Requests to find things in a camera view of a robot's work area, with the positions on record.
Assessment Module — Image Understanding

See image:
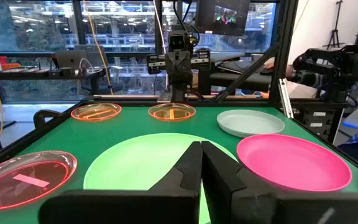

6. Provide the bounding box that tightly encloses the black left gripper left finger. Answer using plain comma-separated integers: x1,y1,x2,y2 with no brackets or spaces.
39,141,203,224

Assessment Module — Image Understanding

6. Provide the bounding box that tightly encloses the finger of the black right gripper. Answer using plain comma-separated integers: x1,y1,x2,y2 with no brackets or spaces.
178,58,193,85
165,58,180,85

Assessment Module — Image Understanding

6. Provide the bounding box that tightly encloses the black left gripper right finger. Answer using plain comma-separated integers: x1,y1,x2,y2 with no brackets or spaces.
201,141,358,224

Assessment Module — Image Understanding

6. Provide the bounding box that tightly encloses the pink plastic plate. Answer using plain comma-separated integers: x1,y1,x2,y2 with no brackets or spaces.
236,134,353,193

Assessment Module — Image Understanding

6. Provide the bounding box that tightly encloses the pale grey plastic plate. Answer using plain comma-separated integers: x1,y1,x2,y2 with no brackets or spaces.
216,109,285,138

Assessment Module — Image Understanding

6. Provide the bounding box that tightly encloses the clear red plate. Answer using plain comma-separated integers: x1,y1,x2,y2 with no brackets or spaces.
0,151,78,212

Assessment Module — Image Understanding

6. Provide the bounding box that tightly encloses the person's forearm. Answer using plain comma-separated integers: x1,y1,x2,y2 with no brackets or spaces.
286,63,326,90

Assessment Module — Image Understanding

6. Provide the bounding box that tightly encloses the clear orange plate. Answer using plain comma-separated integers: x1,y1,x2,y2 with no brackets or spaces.
70,103,122,122
148,103,196,122

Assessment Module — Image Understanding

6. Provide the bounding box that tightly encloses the large light green plate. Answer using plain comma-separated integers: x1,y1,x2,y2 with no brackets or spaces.
83,133,239,224

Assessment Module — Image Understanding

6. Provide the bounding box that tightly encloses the black keyboard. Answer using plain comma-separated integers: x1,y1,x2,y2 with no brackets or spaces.
218,60,267,75

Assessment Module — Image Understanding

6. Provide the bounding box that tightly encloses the grey desk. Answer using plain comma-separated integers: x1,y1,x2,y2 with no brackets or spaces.
209,51,273,93

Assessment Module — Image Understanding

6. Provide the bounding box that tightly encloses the black hanging monitor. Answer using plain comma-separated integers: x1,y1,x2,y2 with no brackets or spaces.
194,0,251,37

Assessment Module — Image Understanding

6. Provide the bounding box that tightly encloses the person's hand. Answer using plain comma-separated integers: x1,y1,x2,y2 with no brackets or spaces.
264,57,276,71

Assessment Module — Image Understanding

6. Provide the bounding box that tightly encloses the silver laptop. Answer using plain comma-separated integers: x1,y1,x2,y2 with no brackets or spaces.
53,49,87,75

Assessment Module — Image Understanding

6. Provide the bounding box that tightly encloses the silver aluminium profile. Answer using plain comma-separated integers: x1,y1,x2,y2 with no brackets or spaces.
278,78,294,119

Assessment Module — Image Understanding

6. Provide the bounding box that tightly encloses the black chair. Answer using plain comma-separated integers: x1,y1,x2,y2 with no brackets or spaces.
32,109,62,130

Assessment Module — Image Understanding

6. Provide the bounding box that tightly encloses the black desk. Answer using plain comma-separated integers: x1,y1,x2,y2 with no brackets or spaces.
0,68,111,94

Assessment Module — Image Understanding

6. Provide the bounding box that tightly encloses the orange box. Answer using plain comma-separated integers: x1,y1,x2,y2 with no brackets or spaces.
0,55,21,71

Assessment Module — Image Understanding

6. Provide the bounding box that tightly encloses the black easel stand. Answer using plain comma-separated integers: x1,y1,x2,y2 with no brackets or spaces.
323,0,346,50

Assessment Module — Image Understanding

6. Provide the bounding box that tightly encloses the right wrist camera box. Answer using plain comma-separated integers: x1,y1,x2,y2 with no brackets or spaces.
168,30,188,52

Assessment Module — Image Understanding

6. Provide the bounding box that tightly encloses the white cable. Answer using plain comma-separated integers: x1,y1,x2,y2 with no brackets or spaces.
152,0,170,91

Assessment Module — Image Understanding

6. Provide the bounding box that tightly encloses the black table frame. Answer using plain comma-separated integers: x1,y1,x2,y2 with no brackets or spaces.
0,98,358,183

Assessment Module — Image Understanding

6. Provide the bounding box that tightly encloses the black diagonal frame strut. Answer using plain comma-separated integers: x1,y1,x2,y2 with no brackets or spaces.
215,43,280,103

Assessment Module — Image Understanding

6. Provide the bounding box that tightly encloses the black vertical frame post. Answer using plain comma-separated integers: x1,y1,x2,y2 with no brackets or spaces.
268,0,300,105

